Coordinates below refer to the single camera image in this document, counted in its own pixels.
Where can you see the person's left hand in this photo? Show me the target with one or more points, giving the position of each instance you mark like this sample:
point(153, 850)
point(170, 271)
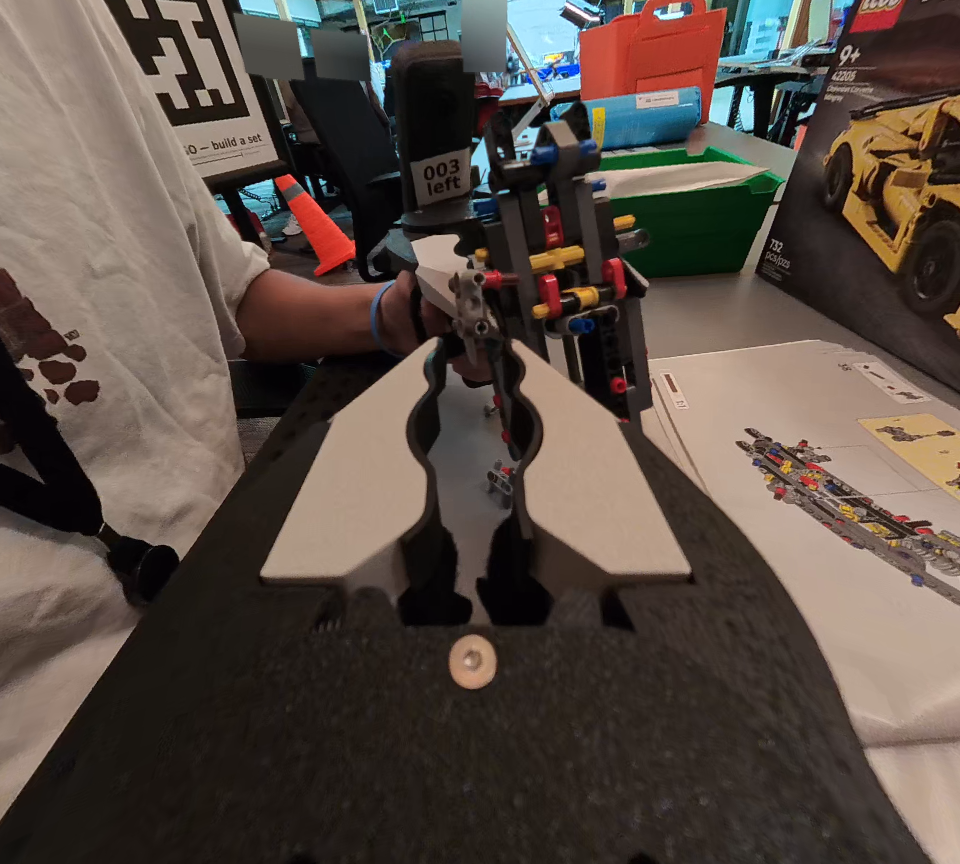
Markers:
point(401, 317)

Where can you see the small grey connector red pin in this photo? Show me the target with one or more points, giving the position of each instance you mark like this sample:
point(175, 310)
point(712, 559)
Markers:
point(469, 294)

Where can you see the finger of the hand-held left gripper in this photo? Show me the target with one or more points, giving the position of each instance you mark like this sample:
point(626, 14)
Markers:
point(439, 264)

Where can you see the person's left forearm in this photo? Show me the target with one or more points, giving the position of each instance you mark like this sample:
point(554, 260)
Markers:
point(315, 317)

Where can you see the orange bag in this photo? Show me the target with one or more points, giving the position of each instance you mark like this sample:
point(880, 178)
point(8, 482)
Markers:
point(652, 62)

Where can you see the orange traffic cone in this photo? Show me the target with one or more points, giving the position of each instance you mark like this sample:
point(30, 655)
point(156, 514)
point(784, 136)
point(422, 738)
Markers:
point(319, 227)

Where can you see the lego car chassis model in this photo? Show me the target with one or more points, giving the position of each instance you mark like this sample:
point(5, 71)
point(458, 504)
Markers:
point(517, 242)

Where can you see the black office chair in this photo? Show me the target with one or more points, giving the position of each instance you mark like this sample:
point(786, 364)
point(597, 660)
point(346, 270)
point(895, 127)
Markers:
point(345, 129)

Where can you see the framed marker sign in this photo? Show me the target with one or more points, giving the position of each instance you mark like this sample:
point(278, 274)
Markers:
point(180, 54)

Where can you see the blue wrapped package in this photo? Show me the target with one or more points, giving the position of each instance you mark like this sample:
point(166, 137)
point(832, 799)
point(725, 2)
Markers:
point(645, 118)

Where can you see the green plastic bin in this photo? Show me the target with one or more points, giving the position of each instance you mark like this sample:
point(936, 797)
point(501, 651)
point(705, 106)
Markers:
point(697, 234)

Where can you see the lego instruction booklet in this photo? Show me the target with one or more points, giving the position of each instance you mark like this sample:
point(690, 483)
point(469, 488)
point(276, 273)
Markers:
point(787, 616)

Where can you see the white paper bag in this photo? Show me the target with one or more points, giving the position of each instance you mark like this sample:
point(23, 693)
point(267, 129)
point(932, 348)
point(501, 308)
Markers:
point(675, 178)

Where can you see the large grey connector assembly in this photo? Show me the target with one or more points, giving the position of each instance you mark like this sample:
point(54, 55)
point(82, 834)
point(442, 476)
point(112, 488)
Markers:
point(501, 482)

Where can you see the lego set box yellow car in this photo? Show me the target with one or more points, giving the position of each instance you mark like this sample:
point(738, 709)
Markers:
point(862, 204)

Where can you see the black badge reel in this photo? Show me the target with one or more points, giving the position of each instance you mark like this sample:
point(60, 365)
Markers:
point(146, 568)

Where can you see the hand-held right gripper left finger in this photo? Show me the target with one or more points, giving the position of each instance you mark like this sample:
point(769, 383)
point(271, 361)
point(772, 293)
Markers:
point(352, 497)

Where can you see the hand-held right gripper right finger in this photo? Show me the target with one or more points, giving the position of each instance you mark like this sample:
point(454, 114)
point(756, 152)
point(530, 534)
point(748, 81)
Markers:
point(600, 497)

